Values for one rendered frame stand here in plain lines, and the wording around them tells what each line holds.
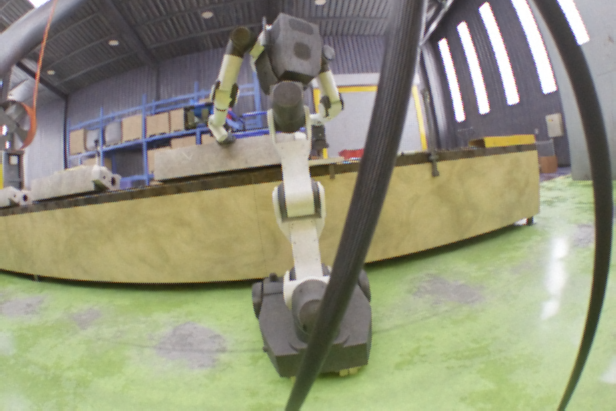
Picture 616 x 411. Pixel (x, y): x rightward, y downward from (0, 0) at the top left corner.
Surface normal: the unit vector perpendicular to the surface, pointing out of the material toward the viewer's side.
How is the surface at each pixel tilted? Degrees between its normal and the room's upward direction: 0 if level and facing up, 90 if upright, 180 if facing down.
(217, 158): 80
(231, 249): 90
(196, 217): 90
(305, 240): 75
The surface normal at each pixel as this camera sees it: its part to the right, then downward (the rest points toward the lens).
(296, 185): -0.02, -0.55
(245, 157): 0.05, -0.16
